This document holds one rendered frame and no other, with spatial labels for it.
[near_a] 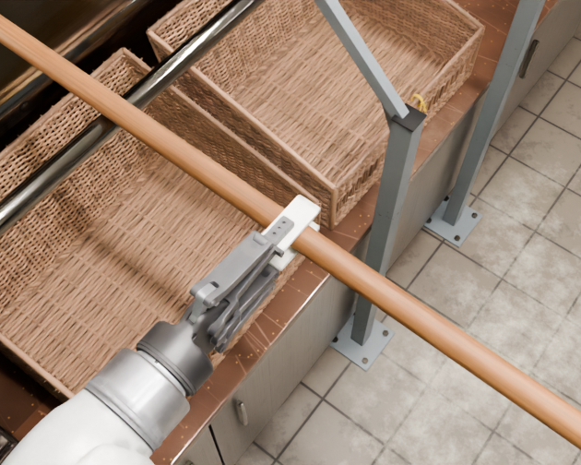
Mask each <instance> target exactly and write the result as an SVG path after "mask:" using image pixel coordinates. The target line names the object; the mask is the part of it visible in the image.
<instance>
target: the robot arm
mask: <svg viewBox="0 0 581 465"><path fill-rule="evenodd" d="M320 211H321V209H320V208H319V207H318V206H316V204H314V203H313V202H311V201H310V200H308V199H307V198H305V197H303V196H302V195H298V196H297V197H296V198H294V199H293V200H292V202H291V203H290V204H289V205H288V206H287V207H286V208H285V209H284V210H283V211H282V212H281V213H280V214H279V216H278V217H277V218H276V219H275V220H274V221H273V222H272V223H271V224H270V225H269V226H268V227H267V229H266V230H265V231H264V232H263V233H262V234H261V233H260V232H258V231H256V230H254V231H252V232H251V233H250V234H249V235H248V236H247V237H246V238H245V239H244V240H243V241H242V242H241V243H240V244H239V245H238V246H237V247H236V248H235V249H234V250H233V251H232V252H231V253H230V254H228V255H227V256H226V257H225V258H224V259H223V260H222V261H221V262H220V263H219V264H218V265H217V266H216V267H215V268H214V269H213V270H212V271H211V272H210V273H209V274H208V275H207V276H206V277H205V278H204V279H202V280H201V281H199V282H198V283H196V284H195V285H194V286H193V287H192V288H191V290H190V292H189V293H190V294H191V295H192V296H194V297H195V298H196V300H195V301H193V302H192V303H191V304H190V305H189V306H188V308H187V309H186V311H185V313H184V315H183V316H182V318H181V319H180V321H179V323H178V324H175V325H172V324H170V323H169V322H166V321H159V322H157V323H156V324H155V325H154V326H153V327H152V328H151V329H150V330H149V331H148V332H147V333H146V334H145V336H144V337H143V338H142V339H141V340H140V341H139V342H138V343H137V344H136V352H135V351H133V350H131V349H129V348H122V349H121V350H120V351H119V352H118V353H117V354H116V355H115V356H114V357H113V358H112V359H111V360H110V361H109V362H108V363H107V364H106V365H105V366H104V367H103V368H102V369H101V370H100V371H99V373H97V374H96V375H95V376H94V377H93V378H92V379H90V381H89V382H88V383H87V385H86V386H85V387H84V388H83V389H81V390H80V391H79V392H78V393H77V394H76V395H75V397H73V398H72V399H70V400H69V401H67V402H65V403H64V404H62V405H60V406H58V407H57V408H55V409H54V410H52V411H51V412H50V413H49V414H48V415H46V416H45V417H44V418H43V419H42V420H41V421H40V422H39V423H38V424H37V425H36V426H35V427H33V428H32V429H31V430H30V431H29V432H28V433H27V435H26V436H25V437H24V438H23V439H22V440H21V441H20V442H19V443H18V445H17V446H16V447H15V448H14V449H13V450H12V452H11V453H10V454H9V455H8V456H7V458H6V459H5V460H4V462H3V463H2V464H1V465H154V463H153V462H152V461H151V460H150V459H149V457H150V456H151V455H152V453H153V451H155V450H156V448H159V447H160V445H161V444H162V441H163V440H164V439H165V438H166V437H167V436H168V435H169V433H170V432H171V431H172V430H173V429H174V427H175V426H176V425H177V424H178V423H179V422H180V421H181V420H182V419H183V418H184V417H185V415H186V414H187V413H188V412H189V410H190V404H189V402H188V401H187V399H186V398H185V396H187V397H190V396H194V395H195V393H196V392H197V391H198V390H199V389H200V388H201V386H202V385H203V384H204V383H205V382H206V381H207V380H208V378H209V377H210V376H211V375H212V374H213V371H214V367H213V364H212V362H211V361H210V359H209V358H208V354H209V353H210V352H211V351H212V350H213V349H214V350H215V351H216V352H218V353H219V354H221V353H223V352H224V351H225V350H226V348H227V346H228V345H229V343H230V342H231V340H232V338H233V337H234V336H235V334H236V333H237V332H238V331H239V330H240V329H241V327H242V326H243V325H244V324H245V322H246V321H247V320H248V319H249V318H250V316H251V315H252V314H253V313H254V312H255V310H256V309H257V308H258V307H259V306H260V304H261V303H263V302H264V301H265V299H266V298H267V297H268V296H269V294H270V293H271V292H272V291H273V290H274V289H275V287H276V283H275V282H274V280H275V279H276V278H277V277H278V276H279V272H280V271H282V270H283V269H284V268H285V267H286V266H287V265H288V264H289V263H290V262H291V261H292V259H293V258H294V257H295V256H296V255H297V254H298V253H299V252H298V251H296V250H295V249H293V248H292V247H290V245H291V244H292V243H293V242H294V240H295V239H296V238H297V237H298V236H299V235H300V234H301V233H302V231H303V230H304V229H305V228H306V227H307V226H308V225H309V226H311V227H312V228H313V229H315V230H316V231H318V230H319V225H317V224H316V223H314V222H313V221H312V220H313V219H314V218H315V217H316V216H317V215H318V214H319V213H320Z"/></svg>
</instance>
